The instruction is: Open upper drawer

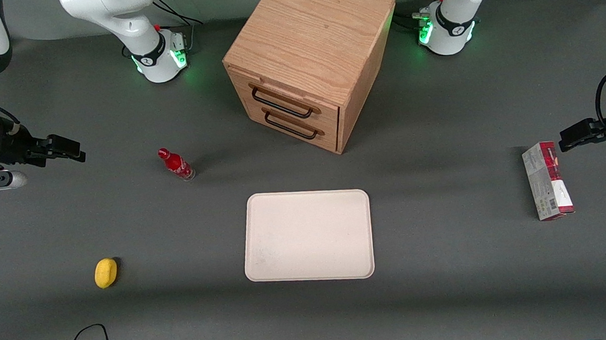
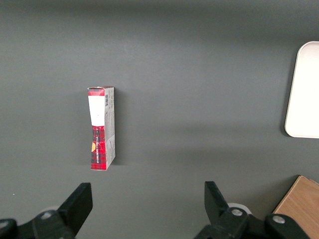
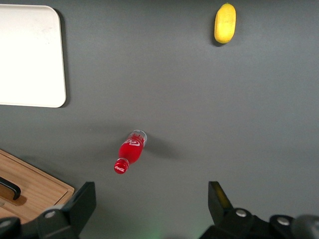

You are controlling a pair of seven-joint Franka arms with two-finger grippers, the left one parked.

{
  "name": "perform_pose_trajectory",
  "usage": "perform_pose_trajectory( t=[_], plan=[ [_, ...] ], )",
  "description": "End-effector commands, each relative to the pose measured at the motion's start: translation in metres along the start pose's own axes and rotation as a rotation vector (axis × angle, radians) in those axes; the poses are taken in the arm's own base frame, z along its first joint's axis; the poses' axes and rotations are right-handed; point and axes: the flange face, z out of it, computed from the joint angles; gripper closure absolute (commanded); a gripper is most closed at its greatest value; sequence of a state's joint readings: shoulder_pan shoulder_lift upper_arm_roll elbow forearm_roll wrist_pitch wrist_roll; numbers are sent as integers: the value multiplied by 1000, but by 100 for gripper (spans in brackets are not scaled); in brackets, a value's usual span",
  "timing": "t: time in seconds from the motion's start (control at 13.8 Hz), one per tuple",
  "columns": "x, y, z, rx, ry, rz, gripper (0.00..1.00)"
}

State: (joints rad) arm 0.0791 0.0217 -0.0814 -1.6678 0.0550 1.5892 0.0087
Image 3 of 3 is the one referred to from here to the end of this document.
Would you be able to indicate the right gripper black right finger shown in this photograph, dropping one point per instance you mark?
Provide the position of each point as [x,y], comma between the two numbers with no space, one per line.
[224,221]

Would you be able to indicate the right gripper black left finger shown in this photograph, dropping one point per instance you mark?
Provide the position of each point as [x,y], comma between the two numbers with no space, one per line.
[74,214]

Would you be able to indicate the wooden cabinet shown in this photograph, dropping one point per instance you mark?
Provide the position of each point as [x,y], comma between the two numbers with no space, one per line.
[67,197]

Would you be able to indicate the red cola bottle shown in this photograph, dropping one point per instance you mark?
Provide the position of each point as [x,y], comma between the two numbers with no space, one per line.
[130,149]

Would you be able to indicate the cream rectangular tray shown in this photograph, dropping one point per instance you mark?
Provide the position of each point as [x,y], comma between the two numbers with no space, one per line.
[30,54]

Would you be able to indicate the yellow lemon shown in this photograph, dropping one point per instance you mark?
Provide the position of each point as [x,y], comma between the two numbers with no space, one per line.
[225,23]

